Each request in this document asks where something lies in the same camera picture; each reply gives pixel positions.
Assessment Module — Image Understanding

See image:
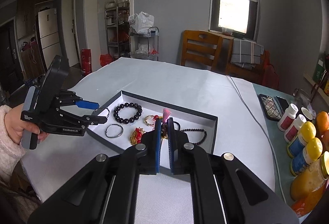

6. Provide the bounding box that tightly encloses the black smartphone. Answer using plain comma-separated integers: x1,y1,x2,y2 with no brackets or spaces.
276,96,290,111

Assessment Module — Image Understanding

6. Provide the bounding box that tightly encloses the gold chain bracelet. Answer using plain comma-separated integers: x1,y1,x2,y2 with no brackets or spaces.
145,114,158,127

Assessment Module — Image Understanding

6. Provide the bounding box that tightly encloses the red cloth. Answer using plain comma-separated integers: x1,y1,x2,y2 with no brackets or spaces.
262,51,280,89

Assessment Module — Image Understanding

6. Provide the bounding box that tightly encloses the grey plaid cloth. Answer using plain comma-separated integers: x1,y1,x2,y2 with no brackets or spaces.
229,38,265,68

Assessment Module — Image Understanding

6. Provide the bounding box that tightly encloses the silver metal bangle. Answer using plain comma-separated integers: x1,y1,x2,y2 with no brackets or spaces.
92,107,110,118
105,124,124,139

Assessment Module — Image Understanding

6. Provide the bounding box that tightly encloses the shell patterned flat case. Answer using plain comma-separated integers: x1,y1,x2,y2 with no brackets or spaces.
258,94,282,121

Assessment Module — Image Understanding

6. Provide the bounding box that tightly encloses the orange fruit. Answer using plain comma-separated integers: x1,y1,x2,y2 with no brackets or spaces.
316,111,329,134

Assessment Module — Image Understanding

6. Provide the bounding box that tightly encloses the black bead bracelet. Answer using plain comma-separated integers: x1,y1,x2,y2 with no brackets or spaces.
113,102,142,125

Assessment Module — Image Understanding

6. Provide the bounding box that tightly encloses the orange drink bottle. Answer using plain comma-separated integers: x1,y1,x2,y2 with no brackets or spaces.
292,185,325,218

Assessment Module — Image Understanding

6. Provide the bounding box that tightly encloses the clear glass cup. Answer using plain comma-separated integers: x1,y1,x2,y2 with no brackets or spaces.
293,88,311,109

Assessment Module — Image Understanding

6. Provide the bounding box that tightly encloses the tall red sack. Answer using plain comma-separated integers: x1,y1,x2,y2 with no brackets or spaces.
81,48,92,76

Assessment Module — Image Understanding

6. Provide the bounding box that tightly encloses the metal trolley cart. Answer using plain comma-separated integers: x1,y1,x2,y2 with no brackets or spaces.
129,26,160,61

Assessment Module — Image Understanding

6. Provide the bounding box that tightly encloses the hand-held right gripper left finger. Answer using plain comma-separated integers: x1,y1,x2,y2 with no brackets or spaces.
27,119,163,224

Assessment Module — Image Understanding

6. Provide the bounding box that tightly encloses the grey cardboard box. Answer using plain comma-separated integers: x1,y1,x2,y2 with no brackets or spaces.
86,90,219,155

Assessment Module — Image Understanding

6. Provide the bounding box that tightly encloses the red plastic bag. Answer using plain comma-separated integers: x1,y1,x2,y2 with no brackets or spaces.
100,54,114,67

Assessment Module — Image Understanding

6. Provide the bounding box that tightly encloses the dark red bead bracelet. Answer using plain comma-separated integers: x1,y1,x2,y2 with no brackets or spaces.
180,128,207,146

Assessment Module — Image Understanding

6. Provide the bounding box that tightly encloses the metal shelf rack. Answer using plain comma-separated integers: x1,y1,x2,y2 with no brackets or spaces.
104,0,131,59

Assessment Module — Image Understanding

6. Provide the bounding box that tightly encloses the white refrigerator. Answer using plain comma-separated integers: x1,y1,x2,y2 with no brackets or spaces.
38,7,63,68

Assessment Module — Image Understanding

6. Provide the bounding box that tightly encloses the green box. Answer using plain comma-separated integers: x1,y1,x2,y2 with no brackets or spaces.
314,60,326,82

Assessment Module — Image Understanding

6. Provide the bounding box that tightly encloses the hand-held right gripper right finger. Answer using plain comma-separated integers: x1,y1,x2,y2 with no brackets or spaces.
167,118,300,224

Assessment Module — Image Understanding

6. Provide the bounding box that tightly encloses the dark entry door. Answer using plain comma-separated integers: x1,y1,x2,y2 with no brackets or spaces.
0,20,21,96

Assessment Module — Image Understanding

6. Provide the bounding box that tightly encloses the patterned brown cloth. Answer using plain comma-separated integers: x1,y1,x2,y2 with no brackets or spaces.
0,180,42,217

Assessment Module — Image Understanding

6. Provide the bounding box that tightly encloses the person's left hand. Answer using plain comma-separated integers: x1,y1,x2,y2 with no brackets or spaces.
4,105,49,147

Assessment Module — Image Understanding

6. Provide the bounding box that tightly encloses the pink tassel cord ornament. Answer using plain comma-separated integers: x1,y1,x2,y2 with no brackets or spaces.
161,108,172,140

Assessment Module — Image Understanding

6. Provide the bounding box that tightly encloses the white bottle red label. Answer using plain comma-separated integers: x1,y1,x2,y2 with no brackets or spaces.
283,114,307,143
277,103,299,132

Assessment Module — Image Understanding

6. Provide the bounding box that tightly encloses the yellow bottle blue label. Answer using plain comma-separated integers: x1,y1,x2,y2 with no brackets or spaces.
290,137,323,176
287,121,316,158

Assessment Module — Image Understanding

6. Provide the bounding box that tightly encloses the red bead gold ornament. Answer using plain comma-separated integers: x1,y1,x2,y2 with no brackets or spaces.
129,127,146,147

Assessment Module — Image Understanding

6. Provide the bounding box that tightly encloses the white plastic bag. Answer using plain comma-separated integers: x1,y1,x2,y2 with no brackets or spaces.
128,12,155,34

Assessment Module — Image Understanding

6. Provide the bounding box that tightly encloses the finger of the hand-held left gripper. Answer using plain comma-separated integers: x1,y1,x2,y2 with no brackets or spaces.
55,107,108,127
57,90,100,110

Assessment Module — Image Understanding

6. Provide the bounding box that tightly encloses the grey cable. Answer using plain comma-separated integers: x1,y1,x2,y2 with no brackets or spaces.
226,75,287,204

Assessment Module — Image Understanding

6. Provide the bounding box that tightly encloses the white cup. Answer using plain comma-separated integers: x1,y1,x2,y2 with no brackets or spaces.
301,107,313,122

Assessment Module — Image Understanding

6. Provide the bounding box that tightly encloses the orange juice glass jar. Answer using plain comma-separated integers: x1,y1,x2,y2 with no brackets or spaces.
290,151,329,201

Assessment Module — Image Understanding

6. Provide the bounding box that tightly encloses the person's left forearm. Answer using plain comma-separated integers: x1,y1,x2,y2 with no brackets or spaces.
0,104,26,183

